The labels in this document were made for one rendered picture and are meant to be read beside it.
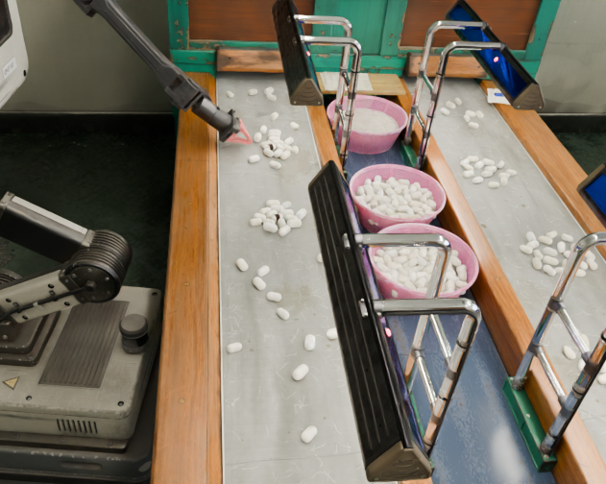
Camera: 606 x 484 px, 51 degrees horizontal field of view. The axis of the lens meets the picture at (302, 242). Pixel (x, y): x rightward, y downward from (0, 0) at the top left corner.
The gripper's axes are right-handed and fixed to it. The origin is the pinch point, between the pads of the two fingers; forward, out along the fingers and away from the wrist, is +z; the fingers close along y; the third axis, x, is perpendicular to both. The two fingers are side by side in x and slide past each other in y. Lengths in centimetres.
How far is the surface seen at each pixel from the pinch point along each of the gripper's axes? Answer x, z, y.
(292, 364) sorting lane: -2, 3, -84
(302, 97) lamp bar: -30.1, -12.2, -30.2
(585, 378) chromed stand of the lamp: -47, 25, -106
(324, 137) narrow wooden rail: -15.0, 17.5, 1.5
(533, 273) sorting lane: -42, 52, -59
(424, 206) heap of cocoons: -28, 36, -31
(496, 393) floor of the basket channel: -25, 40, -90
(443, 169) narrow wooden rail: -36, 42, -16
